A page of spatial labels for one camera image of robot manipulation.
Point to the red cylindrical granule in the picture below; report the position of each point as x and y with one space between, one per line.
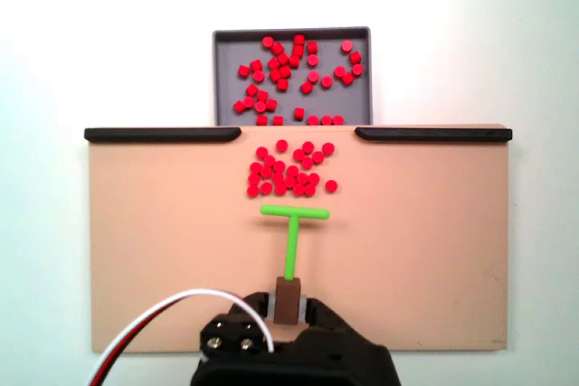
260 106
252 90
243 71
282 84
262 152
328 147
283 59
266 172
307 161
281 145
298 154
259 76
280 188
269 160
289 181
310 190
273 63
314 177
262 120
299 113
306 87
308 147
278 176
266 187
285 71
275 75
326 120
357 69
254 179
331 185
339 71
256 65
268 41
262 96
239 106
313 120
338 120
327 81
278 120
355 57
279 166
348 78
312 47
271 104
294 61
318 157
298 190
256 167
253 190
313 77
248 101
302 178
292 171
347 45
277 48
312 59
299 39
297 50

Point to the black board edge rail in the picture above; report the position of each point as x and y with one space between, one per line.
158 134
429 134

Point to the green T-shaped pusher tool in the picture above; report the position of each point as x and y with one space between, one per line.
293 246

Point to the beige flat board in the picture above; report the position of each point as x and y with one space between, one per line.
407 246

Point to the grey rectangular tray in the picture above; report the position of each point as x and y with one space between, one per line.
330 101

